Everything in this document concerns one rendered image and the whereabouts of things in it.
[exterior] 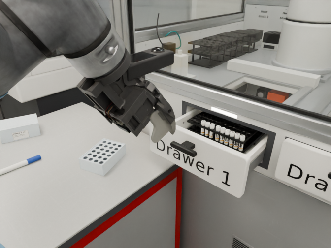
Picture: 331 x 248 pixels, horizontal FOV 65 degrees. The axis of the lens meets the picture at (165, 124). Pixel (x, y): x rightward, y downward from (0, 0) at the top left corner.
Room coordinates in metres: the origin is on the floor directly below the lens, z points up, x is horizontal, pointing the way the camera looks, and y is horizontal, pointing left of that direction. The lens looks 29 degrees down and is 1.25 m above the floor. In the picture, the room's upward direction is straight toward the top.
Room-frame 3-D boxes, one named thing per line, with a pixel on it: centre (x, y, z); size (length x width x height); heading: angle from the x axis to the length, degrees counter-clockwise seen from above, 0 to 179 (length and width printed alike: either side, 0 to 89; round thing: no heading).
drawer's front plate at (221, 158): (0.54, -0.07, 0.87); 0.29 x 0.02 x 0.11; 48
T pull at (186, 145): (0.52, -0.05, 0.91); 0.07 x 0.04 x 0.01; 48
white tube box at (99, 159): (0.66, 0.19, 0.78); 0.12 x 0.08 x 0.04; 156
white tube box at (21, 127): (0.82, 0.53, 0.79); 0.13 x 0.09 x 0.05; 118
